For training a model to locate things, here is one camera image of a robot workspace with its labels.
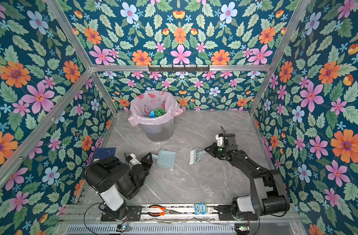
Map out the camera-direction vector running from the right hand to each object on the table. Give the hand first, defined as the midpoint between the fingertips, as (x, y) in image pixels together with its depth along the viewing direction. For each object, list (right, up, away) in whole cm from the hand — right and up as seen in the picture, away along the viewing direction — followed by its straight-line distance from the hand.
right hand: (205, 148), depth 87 cm
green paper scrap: (-30, +22, +6) cm, 37 cm away
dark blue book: (-68, -5, +9) cm, 68 cm away
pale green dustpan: (-24, -7, +3) cm, 26 cm away
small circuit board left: (-42, -36, -17) cm, 58 cm away
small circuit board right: (+16, -36, -17) cm, 43 cm away
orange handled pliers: (-21, -30, -14) cm, 40 cm away
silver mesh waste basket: (-30, +8, +8) cm, 32 cm away
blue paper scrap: (-34, +21, +6) cm, 40 cm away
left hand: (-31, -1, -1) cm, 32 cm away
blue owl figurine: (-4, -29, -14) cm, 32 cm away
